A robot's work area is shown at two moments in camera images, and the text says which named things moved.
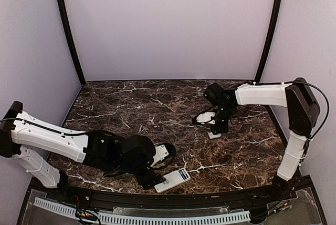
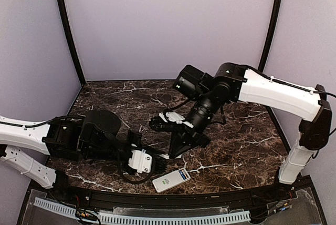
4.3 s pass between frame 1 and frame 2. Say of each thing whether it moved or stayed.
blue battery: stayed
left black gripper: moved
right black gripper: moved
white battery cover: moved
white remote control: stayed
